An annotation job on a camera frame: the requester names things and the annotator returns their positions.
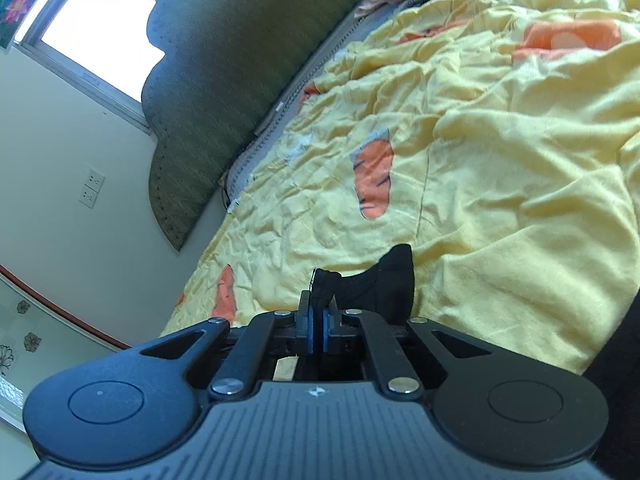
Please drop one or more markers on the green padded headboard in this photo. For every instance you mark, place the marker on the green padded headboard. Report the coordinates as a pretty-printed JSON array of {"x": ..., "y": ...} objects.
[{"x": 220, "y": 70}]

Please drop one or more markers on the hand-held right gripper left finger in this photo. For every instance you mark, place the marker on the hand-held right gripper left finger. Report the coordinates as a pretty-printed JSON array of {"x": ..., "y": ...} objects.
[{"x": 314, "y": 331}]

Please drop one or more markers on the window with metal frame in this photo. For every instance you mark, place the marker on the window with metal frame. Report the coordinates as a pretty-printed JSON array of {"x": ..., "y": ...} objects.
[{"x": 95, "y": 30}]

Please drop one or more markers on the black pants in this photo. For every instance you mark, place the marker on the black pants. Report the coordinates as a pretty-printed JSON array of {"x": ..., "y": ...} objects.
[{"x": 385, "y": 285}]

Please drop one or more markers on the yellow blanket with orange print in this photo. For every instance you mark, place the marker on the yellow blanket with orange print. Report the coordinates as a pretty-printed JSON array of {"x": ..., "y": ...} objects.
[{"x": 500, "y": 170}]

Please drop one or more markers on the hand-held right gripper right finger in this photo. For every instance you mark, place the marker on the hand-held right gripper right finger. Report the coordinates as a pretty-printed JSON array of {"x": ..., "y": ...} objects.
[{"x": 328, "y": 331}]

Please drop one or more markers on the flower wall poster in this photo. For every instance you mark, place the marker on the flower wall poster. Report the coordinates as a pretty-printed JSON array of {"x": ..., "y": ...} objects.
[{"x": 20, "y": 5}]

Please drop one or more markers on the white wall socket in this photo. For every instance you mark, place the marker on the white wall socket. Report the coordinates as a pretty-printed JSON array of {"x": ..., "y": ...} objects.
[{"x": 92, "y": 188}]

